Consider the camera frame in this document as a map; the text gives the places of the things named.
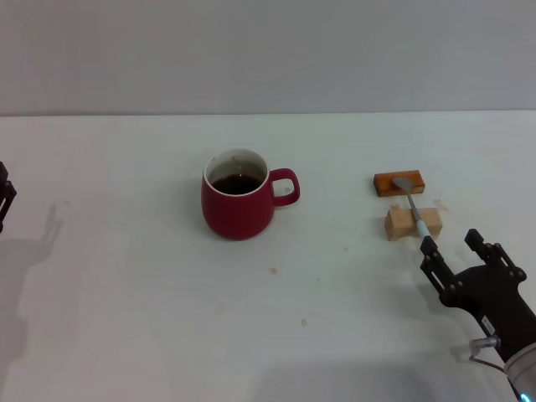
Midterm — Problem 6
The light wooden bridge block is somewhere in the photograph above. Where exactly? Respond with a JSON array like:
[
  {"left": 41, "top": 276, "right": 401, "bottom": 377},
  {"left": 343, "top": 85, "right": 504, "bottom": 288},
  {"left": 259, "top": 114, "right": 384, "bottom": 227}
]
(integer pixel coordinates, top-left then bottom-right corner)
[{"left": 384, "top": 207, "right": 443, "bottom": 242}]

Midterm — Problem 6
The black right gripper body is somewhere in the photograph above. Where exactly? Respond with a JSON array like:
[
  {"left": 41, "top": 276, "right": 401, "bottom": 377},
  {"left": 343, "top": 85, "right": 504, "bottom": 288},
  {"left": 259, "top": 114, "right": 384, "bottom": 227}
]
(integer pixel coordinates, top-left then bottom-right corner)
[{"left": 439, "top": 265, "right": 536, "bottom": 362}]

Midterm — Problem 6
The orange wooden block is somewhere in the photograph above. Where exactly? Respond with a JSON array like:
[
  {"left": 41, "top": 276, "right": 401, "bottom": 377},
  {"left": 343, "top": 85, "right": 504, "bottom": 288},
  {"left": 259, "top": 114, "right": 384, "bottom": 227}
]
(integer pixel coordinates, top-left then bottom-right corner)
[{"left": 373, "top": 169, "right": 426, "bottom": 198}]

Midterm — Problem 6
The right gripper cable with plug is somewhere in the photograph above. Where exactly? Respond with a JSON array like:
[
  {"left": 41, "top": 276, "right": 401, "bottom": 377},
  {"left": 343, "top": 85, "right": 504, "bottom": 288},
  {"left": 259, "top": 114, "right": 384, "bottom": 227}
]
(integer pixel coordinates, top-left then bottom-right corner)
[{"left": 467, "top": 336, "right": 510, "bottom": 374}]

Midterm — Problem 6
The spoon with light blue handle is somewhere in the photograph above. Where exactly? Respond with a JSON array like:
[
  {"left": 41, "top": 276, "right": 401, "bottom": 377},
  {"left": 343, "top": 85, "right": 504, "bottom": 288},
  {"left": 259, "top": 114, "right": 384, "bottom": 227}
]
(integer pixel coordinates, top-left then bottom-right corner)
[{"left": 391, "top": 176, "right": 432, "bottom": 240}]

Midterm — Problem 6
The red ceramic coffee cup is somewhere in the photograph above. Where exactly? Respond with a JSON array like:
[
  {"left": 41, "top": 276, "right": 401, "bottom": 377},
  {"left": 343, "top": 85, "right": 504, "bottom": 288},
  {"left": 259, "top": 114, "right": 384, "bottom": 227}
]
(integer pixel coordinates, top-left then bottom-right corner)
[{"left": 200, "top": 147, "right": 301, "bottom": 242}]

